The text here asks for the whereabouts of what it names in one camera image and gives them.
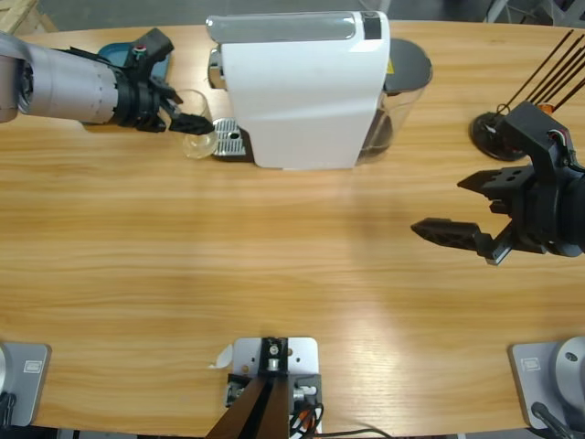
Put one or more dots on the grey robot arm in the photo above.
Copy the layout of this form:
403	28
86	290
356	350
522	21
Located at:
573	215
59	87

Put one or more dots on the orange coffee capsule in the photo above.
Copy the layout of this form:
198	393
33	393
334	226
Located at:
546	109

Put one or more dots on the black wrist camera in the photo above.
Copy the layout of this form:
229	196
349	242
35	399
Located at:
155	43
530	123

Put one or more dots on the white metal frame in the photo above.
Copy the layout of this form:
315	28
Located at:
493	11

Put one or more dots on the white paper scrap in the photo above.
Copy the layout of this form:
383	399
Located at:
222	357

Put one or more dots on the silver slotted drip tray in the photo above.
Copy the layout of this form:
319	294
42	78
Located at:
228	137

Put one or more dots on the dark camera post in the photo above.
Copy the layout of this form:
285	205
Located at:
256	411

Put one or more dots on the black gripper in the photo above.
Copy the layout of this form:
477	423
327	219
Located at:
535	219
137	100

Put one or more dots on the white mount plate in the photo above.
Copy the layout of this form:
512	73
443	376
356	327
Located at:
301	352

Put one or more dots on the black capsule holder with rods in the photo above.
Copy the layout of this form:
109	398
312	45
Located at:
484	132

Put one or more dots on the clear water tank dark lid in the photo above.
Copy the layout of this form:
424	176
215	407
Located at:
407	73

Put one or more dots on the clear drinking glass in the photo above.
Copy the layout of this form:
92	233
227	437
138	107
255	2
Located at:
198	146

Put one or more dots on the white capsule coffee machine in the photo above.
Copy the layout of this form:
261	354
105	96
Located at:
301	105

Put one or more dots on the wooden pallet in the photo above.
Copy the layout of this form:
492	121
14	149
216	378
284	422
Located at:
18	16

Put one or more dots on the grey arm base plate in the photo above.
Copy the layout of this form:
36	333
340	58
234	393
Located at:
544	379
27	375

